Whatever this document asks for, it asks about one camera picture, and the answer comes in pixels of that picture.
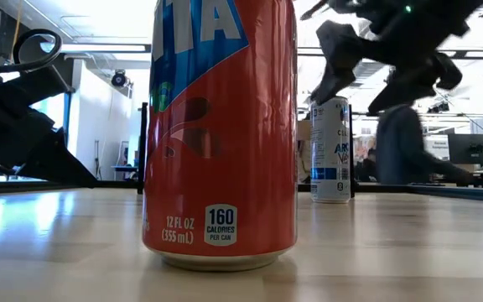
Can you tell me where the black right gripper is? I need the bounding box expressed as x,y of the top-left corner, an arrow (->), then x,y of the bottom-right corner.
310,0 -> 483,117

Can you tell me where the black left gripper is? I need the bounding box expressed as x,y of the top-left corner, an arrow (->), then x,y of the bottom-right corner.
0,66 -> 100,189

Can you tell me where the slim white Celsius can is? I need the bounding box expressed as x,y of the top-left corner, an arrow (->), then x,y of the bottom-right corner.
309,96 -> 351,205

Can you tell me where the wooden shelf with black legs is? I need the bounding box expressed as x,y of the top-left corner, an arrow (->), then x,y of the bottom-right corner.
138,102 -> 357,199

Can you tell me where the colourful poster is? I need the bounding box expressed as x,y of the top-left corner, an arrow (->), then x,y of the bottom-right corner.
354,134 -> 377,160

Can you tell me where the person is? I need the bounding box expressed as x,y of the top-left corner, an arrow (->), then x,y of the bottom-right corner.
355,146 -> 379,182
375,104 -> 474,186

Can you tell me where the large black monitor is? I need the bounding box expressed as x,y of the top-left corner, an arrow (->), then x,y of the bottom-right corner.
448,133 -> 483,165

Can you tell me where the red Fanta soda can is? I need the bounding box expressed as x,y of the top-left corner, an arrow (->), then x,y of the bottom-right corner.
141,0 -> 299,273

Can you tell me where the round black ceiling camera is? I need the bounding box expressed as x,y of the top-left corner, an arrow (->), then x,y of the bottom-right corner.
110,69 -> 134,90

